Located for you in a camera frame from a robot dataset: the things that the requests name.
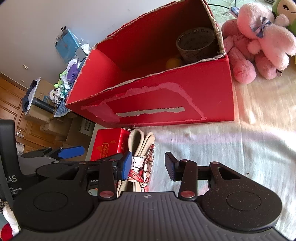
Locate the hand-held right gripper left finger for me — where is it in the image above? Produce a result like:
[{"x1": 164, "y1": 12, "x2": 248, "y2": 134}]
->
[{"x1": 54, "y1": 151, "x2": 133, "y2": 201}]

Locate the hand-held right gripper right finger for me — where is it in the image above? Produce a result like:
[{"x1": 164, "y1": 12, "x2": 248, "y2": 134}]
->
[{"x1": 165, "y1": 152, "x2": 251, "y2": 201}]

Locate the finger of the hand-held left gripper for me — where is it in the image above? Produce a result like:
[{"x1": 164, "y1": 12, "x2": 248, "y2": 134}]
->
[
  {"x1": 87, "y1": 153, "x2": 123, "y2": 167},
  {"x1": 22, "y1": 146, "x2": 85, "y2": 161}
]

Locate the small red gift box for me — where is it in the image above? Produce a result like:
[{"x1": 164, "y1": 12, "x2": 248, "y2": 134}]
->
[{"x1": 90, "y1": 127, "x2": 132, "y2": 163}]

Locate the beige patterned cloth bag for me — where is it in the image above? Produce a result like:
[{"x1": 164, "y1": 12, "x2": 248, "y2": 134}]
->
[{"x1": 117, "y1": 129, "x2": 155, "y2": 194}]

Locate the red cardboard box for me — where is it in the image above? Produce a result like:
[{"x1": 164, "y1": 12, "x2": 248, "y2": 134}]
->
[{"x1": 65, "y1": 0, "x2": 235, "y2": 128}]

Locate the yellow gourd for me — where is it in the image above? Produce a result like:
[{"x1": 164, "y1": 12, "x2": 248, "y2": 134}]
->
[{"x1": 166, "y1": 54, "x2": 184, "y2": 69}]

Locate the printed packing tape roll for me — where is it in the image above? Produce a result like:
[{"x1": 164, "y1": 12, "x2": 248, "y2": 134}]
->
[{"x1": 176, "y1": 27, "x2": 220, "y2": 64}]

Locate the pile of cardboard boxes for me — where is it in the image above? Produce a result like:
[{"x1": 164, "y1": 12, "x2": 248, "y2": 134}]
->
[{"x1": 40, "y1": 113, "x2": 96, "y2": 149}]

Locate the blue checkered cloth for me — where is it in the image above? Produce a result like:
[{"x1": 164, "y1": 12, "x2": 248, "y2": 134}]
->
[{"x1": 53, "y1": 98, "x2": 70, "y2": 117}]

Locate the black cylinder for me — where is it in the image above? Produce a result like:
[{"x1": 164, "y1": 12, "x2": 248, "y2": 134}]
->
[{"x1": 32, "y1": 97, "x2": 56, "y2": 113}]

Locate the brown cardboard box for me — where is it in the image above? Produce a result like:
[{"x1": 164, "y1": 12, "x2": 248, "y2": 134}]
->
[{"x1": 23, "y1": 79, "x2": 57, "y2": 123}]

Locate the dark blue cloth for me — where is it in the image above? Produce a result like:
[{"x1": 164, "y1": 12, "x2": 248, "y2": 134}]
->
[{"x1": 22, "y1": 80, "x2": 38, "y2": 112}]

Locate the green toy figure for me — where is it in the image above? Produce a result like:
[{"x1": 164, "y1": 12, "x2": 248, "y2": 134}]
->
[{"x1": 54, "y1": 73, "x2": 67, "y2": 90}]

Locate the purple small box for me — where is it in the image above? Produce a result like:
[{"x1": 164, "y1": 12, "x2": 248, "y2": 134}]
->
[{"x1": 67, "y1": 64, "x2": 80, "y2": 81}]

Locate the white crumpled paper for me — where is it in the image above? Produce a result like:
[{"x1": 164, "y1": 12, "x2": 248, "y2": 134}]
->
[{"x1": 69, "y1": 43, "x2": 93, "y2": 70}]

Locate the blue plastic bag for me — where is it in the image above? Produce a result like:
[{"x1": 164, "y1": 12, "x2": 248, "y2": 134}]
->
[{"x1": 55, "y1": 27, "x2": 81, "y2": 63}]

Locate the dark pink plush toy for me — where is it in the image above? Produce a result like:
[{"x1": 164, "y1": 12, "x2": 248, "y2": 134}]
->
[{"x1": 221, "y1": 19, "x2": 258, "y2": 84}]

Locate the light pink plush toy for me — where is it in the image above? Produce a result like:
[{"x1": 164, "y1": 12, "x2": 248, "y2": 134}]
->
[{"x1": 238, "y1": 2, "x2": 296, "y2": 80}]

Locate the green plush toy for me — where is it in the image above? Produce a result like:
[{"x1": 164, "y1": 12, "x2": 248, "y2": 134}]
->
[{"x1": 272, "y1": 0, "x2": 296, "y2": 35}]

